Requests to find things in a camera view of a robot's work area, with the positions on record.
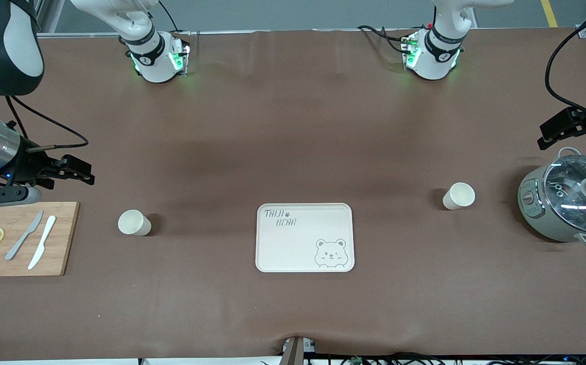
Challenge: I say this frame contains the glass pot lid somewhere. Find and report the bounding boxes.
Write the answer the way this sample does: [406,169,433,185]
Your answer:
[543,155,586,235]

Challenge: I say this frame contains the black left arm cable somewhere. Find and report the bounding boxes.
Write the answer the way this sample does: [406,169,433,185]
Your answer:
[544,0,586,127]

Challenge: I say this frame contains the cream tray with bear print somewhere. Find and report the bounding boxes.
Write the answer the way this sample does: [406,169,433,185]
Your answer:
[255,203,355,273]

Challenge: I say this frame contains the silver table edge rail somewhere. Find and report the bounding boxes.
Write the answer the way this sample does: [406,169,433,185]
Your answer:
[37,29,585,39]

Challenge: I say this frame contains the grey plastic knife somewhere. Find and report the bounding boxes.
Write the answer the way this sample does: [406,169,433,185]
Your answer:
[5,210,44,261]

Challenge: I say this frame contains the black left base cable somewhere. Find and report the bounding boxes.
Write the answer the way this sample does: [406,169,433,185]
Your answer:
[357,24,411,54]

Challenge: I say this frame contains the pale green electric pot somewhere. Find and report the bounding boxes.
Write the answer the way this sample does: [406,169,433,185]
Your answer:
[518,147,586,248]

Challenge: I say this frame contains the black base cable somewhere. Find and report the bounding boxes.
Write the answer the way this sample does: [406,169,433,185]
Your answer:
[357,24,411,54]
[158,0,181,34]

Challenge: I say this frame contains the black right base cable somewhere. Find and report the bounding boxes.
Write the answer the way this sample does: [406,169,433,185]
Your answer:
[158,0,181,34]

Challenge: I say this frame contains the white cup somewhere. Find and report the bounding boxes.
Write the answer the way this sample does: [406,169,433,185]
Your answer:
[442,182,476,210]
[118,209,152,237]

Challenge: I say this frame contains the bamboo cutting board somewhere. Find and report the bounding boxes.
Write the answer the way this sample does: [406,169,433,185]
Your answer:
[0,202,80,277]

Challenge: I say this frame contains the white plastic knife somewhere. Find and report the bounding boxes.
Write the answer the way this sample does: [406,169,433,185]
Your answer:
[27,215,57,270]

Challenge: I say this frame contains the brown table mat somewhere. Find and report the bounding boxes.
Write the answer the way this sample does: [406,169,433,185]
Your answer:
[0,28,586,361]

